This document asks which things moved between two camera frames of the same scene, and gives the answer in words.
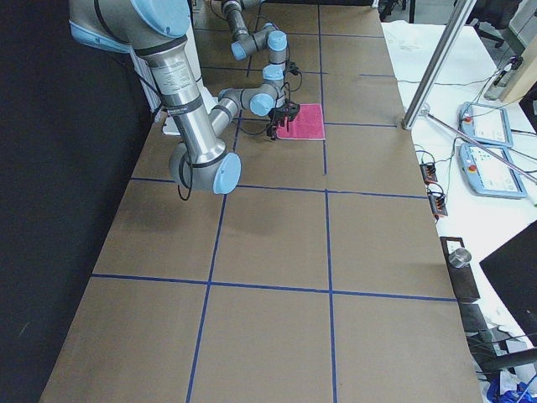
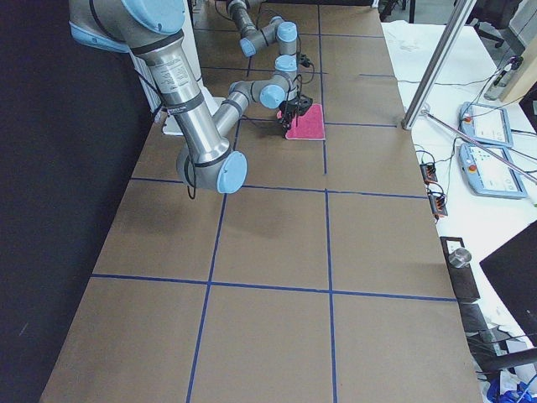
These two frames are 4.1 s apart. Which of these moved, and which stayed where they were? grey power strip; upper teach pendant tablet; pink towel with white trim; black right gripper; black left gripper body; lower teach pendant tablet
Moved: black left gripper body; black right gripper
Stayed: pink towel with white trim; grey power strip; upper teach pendant tablet; lower teach pendant tablet
